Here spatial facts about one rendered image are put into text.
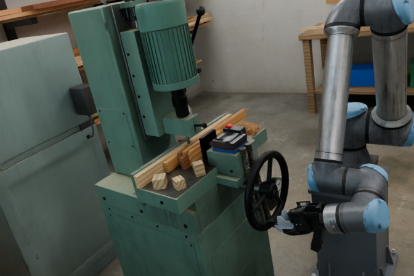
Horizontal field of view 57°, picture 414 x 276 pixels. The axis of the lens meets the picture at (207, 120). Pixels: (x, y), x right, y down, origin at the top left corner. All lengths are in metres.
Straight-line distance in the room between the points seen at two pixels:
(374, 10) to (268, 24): 3.54
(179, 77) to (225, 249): 0.69
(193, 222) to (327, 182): 0.48
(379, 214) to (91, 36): 1.16
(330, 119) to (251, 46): 3.78
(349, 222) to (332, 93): 0.40
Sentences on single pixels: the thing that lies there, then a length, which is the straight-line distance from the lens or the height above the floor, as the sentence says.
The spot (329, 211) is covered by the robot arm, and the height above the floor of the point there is 0.84.
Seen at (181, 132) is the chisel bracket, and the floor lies 1.02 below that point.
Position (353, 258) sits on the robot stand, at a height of 0.20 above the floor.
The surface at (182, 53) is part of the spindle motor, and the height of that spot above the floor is 1.32.
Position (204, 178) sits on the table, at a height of 0.89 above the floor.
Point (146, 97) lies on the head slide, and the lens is 1.49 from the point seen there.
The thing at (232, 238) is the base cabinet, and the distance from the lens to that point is 1.60.
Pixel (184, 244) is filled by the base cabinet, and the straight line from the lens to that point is 1.50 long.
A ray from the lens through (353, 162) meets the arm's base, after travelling 1.82.
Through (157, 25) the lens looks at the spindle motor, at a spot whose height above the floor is 1.43.
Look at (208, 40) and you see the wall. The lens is 5.31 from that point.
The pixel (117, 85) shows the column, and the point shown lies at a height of 1.23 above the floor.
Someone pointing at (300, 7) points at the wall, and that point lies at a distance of 4.65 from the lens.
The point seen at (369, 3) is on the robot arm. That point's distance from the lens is 1.35.
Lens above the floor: 1.55
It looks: 20 degrees down
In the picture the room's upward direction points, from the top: 11 degrees counter-clockwise
